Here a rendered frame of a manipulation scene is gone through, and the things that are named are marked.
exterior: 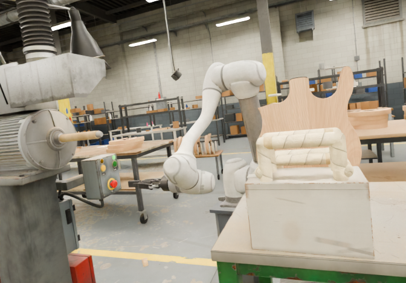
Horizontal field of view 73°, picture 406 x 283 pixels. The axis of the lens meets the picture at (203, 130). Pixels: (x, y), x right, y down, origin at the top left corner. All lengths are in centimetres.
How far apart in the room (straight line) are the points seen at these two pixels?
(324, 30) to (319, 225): 1157
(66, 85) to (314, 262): 87
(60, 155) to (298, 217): 96
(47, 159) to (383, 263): 114
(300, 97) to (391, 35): 1144
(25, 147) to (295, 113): 100
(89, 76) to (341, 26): 1155
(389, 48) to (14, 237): 1204
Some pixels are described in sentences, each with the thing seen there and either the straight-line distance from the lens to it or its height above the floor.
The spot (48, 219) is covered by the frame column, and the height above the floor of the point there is 89.
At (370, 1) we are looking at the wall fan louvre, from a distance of 1251.
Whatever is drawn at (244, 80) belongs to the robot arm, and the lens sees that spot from 134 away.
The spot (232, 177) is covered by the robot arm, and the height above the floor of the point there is 88.
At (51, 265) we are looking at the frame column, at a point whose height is 68.
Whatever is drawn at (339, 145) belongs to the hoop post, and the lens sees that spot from 67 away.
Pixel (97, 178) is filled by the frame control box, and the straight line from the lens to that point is 144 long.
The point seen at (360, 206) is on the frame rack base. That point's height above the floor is 105.
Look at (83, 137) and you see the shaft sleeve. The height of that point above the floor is 125.
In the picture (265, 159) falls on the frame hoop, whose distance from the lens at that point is 68.
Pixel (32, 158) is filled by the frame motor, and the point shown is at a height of 119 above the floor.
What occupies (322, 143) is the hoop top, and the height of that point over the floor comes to 119.
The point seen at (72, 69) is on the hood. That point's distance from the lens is 99.
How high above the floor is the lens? 130
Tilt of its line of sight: 4 degrees down
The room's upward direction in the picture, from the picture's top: 7 degrees counter-clockwise
